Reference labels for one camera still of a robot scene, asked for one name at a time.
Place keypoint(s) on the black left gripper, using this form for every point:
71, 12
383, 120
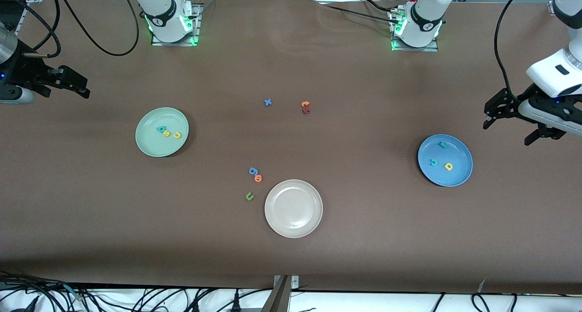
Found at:
527, 95

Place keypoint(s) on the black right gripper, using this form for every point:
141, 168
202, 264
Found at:
23, 70

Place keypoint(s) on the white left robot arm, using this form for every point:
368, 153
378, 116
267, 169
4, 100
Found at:
425, 21

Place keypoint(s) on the blue plate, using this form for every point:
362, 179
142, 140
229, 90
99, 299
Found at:
457, 153

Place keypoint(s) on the light green plate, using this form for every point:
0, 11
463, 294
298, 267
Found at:
157, 146

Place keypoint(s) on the white paper scrap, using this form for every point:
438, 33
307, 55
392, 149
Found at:
482, 284

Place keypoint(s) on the brown table cover sheet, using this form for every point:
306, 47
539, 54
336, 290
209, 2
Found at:
363, 239

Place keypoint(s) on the blue foam letter g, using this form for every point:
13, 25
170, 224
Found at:
253, 170

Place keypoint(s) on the beige plate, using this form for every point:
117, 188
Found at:
293, 208

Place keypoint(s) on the black power plug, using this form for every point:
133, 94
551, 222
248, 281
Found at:
236, 303

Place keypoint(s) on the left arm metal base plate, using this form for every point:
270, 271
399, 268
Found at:
416, 49

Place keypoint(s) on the aluminium frame post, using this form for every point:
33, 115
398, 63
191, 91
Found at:
278, 298

